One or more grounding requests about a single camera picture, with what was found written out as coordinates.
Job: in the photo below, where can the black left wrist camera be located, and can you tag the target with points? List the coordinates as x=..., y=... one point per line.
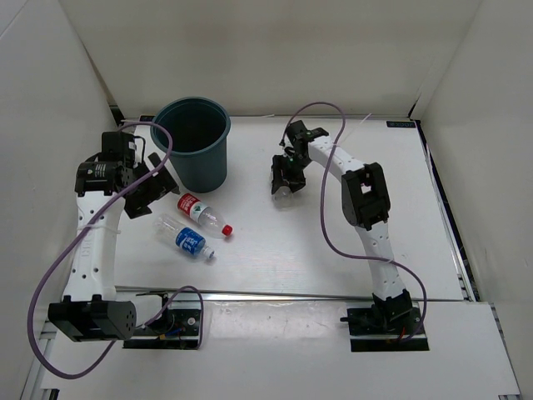
x=118, y=147

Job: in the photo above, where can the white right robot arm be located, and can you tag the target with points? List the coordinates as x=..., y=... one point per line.
x=365, y=204

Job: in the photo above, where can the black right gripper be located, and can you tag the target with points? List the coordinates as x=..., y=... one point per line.
x=296, y=182

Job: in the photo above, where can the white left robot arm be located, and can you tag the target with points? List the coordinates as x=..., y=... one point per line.
x=89, y=309

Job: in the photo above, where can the dark teal plastic bin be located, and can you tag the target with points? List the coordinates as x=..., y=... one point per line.
x=199, y=128

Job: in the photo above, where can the small black cap bottle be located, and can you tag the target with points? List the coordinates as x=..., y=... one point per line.
x=283, y=197

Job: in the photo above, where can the red label clear bottle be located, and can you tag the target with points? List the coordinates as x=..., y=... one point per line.
x=206, y=217

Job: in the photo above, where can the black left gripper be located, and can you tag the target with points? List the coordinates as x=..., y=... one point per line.
x=160, y=185

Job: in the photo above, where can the aluminium table front rail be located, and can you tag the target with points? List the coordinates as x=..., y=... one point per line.
x=279, y=294

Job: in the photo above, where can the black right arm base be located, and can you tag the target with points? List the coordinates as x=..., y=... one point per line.
x=367, y=333

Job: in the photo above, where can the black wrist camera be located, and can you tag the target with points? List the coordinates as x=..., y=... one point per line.
x=297, y=133
x=118, y=147

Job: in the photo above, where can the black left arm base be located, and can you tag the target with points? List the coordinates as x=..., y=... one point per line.
x=175, y=325

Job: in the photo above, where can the blue label clear bottle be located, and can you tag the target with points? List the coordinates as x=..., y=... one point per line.
x=177, y=235

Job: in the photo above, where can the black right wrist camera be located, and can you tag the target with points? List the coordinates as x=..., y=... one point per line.
x=297, y=133

